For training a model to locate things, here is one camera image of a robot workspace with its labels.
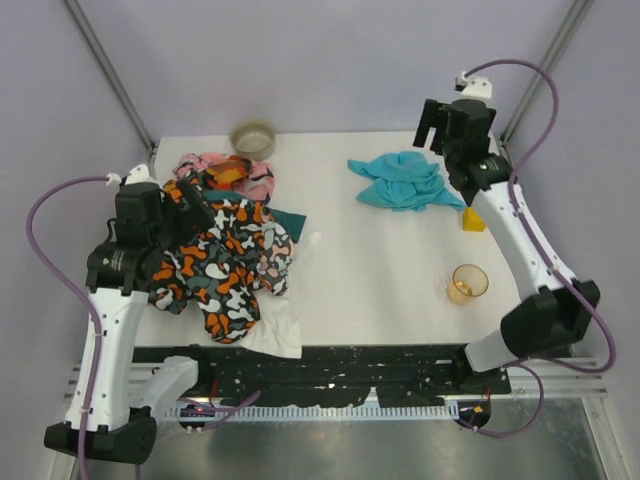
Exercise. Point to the left aluminium frame post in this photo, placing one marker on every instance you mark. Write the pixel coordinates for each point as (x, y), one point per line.
(94, 45)

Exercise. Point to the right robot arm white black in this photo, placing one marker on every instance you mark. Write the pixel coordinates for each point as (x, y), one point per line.
(555, 307)

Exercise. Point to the white slotted cable duct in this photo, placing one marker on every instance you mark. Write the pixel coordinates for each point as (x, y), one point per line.
(369, 411)

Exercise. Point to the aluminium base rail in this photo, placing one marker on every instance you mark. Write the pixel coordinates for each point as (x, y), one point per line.
(557, 382)

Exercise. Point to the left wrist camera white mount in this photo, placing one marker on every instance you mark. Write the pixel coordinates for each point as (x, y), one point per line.
(139, 174)

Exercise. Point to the dark teal cloth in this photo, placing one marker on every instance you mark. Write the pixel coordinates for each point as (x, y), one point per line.
(292, 223)

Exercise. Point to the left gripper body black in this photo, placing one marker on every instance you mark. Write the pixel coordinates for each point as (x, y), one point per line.
(187, 201)

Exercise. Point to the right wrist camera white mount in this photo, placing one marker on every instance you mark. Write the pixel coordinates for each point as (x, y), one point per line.
(474, 87)

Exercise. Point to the right aluminium frame post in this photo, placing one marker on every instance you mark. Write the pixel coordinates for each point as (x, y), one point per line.
(570, 22)

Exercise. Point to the red orange camouflage cloth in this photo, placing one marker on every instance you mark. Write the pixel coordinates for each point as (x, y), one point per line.
(227, 174)

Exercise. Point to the pink patterned cloth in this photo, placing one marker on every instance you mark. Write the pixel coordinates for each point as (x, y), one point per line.
(259, 186)

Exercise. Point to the beige ceramic bowl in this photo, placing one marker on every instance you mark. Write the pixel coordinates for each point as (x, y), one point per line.
(253, 139)

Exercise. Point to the white cloth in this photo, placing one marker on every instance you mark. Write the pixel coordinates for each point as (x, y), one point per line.
(278, 331)

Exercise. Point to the yellow cube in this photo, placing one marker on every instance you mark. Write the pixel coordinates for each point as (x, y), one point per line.
(471, 221)

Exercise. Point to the light blue cloth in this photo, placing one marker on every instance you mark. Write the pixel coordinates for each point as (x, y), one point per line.
(404, 181)

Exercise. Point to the aluminium frame post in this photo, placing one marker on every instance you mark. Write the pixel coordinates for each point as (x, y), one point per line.
(94, 45)
(570, 22)

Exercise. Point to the black orange grey camouflage cloth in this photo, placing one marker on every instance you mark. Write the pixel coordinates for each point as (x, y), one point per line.
(221, 269)

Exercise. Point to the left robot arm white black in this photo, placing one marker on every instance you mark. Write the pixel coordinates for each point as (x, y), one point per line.
(106, 421)

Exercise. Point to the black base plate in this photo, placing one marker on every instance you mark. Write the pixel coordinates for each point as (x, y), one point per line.
(333, 376)

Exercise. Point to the orange transparent plastic cup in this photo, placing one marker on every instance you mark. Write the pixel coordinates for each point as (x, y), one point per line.
(467, 283)

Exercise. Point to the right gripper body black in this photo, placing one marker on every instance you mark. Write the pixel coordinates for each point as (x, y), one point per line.
(435, 128)

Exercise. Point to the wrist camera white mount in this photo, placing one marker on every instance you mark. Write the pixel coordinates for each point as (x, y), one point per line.
(474, 87)
(139, 174)

